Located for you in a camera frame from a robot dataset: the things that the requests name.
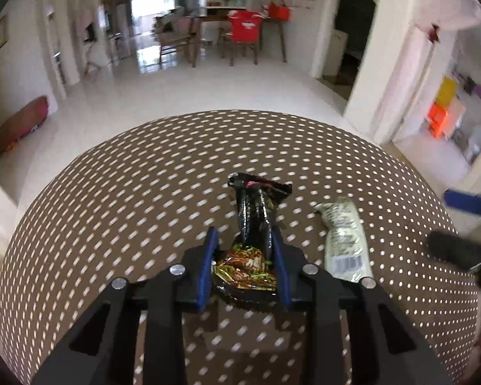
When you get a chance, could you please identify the tripod stand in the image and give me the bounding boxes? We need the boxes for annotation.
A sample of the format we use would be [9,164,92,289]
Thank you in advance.
[82,22,105,75]

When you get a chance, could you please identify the red skateboard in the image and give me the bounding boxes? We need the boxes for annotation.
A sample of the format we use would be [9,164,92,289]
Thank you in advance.
[0,96,49,157]

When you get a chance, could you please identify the clear white snack packet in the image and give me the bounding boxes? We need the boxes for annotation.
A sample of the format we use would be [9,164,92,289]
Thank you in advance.
[313,196,375,285]

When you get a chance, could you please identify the orange box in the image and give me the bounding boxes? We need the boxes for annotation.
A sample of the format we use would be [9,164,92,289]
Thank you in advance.
[427,104,450,139]

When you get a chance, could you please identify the wooden dining table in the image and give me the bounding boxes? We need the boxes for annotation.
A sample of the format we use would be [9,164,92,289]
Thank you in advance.
[190,6,288,67]

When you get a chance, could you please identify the red basket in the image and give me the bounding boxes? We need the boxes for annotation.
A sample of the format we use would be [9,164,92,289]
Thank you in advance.
[268,0,291,20]

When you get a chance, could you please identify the purple item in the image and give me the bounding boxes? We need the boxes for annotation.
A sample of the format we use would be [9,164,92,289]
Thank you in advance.
[453,72,481,101]

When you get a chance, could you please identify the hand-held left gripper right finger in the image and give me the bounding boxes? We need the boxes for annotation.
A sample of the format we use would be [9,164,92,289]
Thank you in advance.
[270,233,453,385]

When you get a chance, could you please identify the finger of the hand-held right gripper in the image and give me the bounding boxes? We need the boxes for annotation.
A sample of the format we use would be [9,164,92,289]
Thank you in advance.
[443,188,481,218]
[426,230,481,273]

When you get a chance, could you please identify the wooden chair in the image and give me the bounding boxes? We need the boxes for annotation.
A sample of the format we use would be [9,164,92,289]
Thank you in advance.
[156,16,199,67]
[218,11,264,67]

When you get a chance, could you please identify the black snack packet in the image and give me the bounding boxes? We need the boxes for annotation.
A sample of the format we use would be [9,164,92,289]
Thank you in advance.
[212,172,293,312]

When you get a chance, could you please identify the red shirt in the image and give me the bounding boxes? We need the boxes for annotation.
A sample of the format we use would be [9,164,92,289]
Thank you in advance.
[228,11,264,43]

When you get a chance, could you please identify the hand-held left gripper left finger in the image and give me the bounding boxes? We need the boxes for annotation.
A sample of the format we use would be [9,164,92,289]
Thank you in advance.
[32,227,221,385]

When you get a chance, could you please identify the white cabinet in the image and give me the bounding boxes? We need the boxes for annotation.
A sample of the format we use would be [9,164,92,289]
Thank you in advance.
[323,29,349,78]

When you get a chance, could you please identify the yellow box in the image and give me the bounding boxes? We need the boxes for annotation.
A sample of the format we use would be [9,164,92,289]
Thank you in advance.
[437,76,458,109]

